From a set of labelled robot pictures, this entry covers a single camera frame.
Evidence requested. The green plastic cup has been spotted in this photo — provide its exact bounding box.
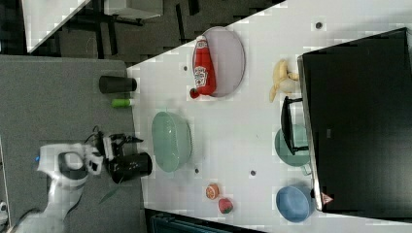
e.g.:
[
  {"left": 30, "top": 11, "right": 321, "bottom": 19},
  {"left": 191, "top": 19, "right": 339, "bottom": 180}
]
[{"left": 274, "top": 123, "right": 313, "bottom": 177}]

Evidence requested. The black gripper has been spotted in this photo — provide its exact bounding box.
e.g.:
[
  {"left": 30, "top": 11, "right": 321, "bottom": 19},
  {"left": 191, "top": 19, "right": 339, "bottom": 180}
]
[{"left": 103, "top": 134, "right": 144, "bottom": 161}]

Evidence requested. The grey round plate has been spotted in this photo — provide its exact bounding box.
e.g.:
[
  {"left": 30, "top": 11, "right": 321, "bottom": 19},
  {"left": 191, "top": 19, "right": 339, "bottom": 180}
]
[{"left": 192, "top": 26, "right": 246, "bottom": 97}]

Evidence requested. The large red toy strawberry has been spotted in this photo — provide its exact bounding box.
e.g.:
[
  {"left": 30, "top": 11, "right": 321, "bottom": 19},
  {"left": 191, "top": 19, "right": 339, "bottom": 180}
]
[{"left": 218, "top": 198, "right": 233, "bottom": 215}]

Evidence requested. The toy orange slice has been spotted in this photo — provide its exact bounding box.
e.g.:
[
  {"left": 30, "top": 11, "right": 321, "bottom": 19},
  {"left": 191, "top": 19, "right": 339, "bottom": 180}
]
[{"left": 205, "top": 183, "right": 220, "bottom": 200}]

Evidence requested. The green plastic strainer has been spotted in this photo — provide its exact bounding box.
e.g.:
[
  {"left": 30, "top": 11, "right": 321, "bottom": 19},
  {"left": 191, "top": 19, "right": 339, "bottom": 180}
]
[{"left": 152, "top": 112, "right": 192, "bottom": 173}]

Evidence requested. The blue plastic bowl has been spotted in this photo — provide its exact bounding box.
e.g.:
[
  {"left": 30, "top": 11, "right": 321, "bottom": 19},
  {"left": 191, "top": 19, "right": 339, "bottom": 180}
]
[{"left": 276, "top": 185, "right": 315, "bottom": 223}]

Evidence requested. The white side table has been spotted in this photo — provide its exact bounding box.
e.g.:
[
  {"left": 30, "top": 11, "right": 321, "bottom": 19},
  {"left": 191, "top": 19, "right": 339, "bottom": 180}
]
[{"left": 20, "top": 0, "right": 91, "bottom": 53}]

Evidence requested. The black cylinder container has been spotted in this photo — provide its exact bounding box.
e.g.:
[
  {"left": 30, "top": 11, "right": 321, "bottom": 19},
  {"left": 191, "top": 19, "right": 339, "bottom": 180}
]
[{"left": 99, "top": 76, "right": 137, "bottom": 93}]

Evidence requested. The yellow plush banana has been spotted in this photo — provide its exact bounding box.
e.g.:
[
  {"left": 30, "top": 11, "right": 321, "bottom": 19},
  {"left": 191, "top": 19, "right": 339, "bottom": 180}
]
[{"left": 269, "top": 59, "right": 299, "bottom": 103}]

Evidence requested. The black utensil holder cup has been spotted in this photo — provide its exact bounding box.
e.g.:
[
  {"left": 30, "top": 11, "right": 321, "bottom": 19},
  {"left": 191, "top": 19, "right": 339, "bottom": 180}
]
[{"left": 108, "top": 152, "right": 153, "bottom": 183}]

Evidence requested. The red plush ketchup bottle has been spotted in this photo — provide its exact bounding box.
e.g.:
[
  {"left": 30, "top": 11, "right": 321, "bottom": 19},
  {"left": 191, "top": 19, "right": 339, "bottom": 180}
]
[{"left": 193, "top": 36, "right": 217, "bottom": 95}]

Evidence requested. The small red toy strawberry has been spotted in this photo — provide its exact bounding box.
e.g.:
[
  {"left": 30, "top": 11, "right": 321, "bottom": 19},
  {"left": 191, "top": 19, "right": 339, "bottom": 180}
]
[{"left": 189, "top": 88, "right": 200, "bottom": 99}]

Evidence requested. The green small bottle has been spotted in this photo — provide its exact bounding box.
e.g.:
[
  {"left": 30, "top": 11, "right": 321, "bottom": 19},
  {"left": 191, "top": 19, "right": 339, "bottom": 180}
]
[{"left": 111, "top": 99, "right": 135, "bottom": 108}]

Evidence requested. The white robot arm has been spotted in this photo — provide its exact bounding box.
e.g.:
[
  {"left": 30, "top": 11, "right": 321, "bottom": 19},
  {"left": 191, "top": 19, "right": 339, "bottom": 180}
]
[{"left": 7, "top": 137, "right": 145, "bottom": 233}]

